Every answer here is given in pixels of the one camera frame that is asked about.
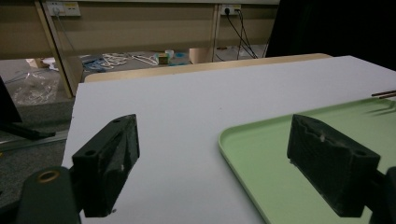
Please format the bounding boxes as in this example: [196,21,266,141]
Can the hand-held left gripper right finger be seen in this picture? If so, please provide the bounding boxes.
[287,113,381,218]

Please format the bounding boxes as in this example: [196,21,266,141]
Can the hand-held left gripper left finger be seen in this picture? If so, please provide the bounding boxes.
[72,113,140,218]

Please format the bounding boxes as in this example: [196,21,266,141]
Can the light green plastic tray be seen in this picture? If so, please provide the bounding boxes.
[218,97,396,224]

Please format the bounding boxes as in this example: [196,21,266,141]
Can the clear plastic bag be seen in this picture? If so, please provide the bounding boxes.
[11,70,61,105]

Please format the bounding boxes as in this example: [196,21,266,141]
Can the black monitor stand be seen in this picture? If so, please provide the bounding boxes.
[0,76,57,141]

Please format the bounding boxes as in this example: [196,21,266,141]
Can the light wooden table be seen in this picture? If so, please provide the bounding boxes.
[83,52,334,84]

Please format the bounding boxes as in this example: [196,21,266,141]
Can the black curtain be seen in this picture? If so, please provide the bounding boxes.
[265,0,396,71]

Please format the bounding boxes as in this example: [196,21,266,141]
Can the beige wooden workbench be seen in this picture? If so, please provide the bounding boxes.
[0,0,281,98]

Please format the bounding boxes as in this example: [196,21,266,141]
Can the cardboard box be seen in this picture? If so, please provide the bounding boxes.
[188,47,215,65]

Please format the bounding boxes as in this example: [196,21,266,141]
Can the metal rail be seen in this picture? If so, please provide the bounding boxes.
[0,130,70,154]

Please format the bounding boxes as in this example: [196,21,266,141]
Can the white rope bundle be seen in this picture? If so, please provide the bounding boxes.
[102,52,160,70]

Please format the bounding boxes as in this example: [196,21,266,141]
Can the black power cables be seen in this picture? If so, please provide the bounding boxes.
[224,8,260,61]

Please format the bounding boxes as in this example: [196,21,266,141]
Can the white wall socket strip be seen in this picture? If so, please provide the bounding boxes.
[46,1,82,18]

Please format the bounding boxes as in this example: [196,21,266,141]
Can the white wall socket with plugs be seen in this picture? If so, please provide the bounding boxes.
[219,4,243,16]

